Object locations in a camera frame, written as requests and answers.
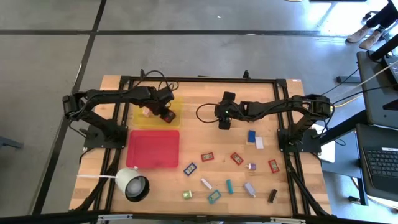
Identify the black overhead crossbar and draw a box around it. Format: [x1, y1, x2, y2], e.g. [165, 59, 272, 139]
[0, 208, 398, 224]

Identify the grey blue charger block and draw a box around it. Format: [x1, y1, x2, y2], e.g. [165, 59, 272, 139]
[243, 182, 257, 198]

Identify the yellow translucent plastic tray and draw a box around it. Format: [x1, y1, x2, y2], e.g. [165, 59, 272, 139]
[132, 95, 183, 129]

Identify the person's foot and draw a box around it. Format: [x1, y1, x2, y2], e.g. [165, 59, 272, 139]
[346, 25, 371, 44]
[358, 30, 386, 50]

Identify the black desk leg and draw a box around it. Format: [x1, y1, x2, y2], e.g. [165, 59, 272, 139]
[318, 109, 368, 147]

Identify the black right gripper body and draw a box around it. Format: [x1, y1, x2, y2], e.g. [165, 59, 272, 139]
[222, 101, 248, 121]

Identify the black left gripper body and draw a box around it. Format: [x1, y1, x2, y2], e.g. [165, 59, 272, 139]
[148, 90, 169, 113]

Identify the white paper sheet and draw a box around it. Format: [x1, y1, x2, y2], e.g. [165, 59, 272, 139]
[310, 123, 336, 164]

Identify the person's leg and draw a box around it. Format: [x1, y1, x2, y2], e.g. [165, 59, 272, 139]
[365, 1, 398, 30]

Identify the white lamp cable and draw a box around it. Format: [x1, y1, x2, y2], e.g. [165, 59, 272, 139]
[76, 174, 118, 180]

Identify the grey floor object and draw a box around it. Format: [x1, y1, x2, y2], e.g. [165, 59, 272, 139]
[0, 136, 25, 149]

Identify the grey laptop with keyboard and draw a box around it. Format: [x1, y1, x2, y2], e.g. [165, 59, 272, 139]
[355, 123, 398, 202]

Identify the black aluminium table frame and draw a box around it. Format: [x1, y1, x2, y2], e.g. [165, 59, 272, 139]
[72, 68, 336, 218]

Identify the blue digital clock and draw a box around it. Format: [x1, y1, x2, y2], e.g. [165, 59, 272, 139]
[183, 162, 198, 177]

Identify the white spotlight lamp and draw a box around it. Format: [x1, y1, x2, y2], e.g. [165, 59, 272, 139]
[114, 166, 151, 203]

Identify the grey desk surface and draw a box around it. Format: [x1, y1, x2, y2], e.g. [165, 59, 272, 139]
[356, 50, 398, 129]

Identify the black floor cable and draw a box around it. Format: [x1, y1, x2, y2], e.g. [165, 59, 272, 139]
[331, 83, 398, 106]

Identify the black desk stand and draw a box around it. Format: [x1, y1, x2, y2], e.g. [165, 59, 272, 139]
[368, 33, 398, 62]

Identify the yellow floor cable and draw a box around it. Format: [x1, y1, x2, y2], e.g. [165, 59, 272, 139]
[331, 94, 364, 109]

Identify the red translucent plastic tray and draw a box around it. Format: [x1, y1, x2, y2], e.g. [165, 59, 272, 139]
[125, 129, 181, 169]

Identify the black desk foot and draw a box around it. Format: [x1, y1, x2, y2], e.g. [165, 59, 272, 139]
[335, 75, 361, 84]

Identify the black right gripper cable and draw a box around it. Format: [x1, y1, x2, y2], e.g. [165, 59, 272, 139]
[195, 102, 220, 124]

